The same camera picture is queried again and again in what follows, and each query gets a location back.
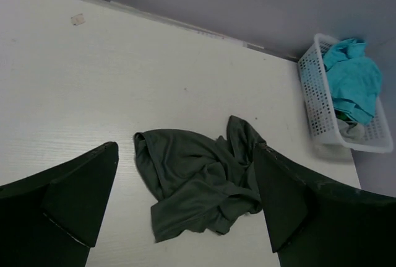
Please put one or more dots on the small tape patch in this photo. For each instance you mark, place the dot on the small tape patch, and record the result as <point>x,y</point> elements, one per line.
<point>77,19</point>

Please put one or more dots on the teal t shirt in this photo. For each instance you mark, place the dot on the teal t shirt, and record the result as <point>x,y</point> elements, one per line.
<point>354,80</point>

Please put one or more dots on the white perforated plastic basket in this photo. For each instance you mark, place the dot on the white perforated plastic basket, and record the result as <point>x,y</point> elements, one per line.
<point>320,109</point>

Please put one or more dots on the dark grey t shirt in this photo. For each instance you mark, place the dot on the dark grey t shirt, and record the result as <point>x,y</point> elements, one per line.
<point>199,183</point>

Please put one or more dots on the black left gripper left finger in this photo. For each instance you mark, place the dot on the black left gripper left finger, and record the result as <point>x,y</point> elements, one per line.
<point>53,218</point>

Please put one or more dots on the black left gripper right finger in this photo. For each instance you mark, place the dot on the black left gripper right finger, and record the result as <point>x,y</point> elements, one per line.
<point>313,220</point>

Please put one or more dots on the grey cloth in basket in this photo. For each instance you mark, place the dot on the grey cloth in basket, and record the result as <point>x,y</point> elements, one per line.
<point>351,131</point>

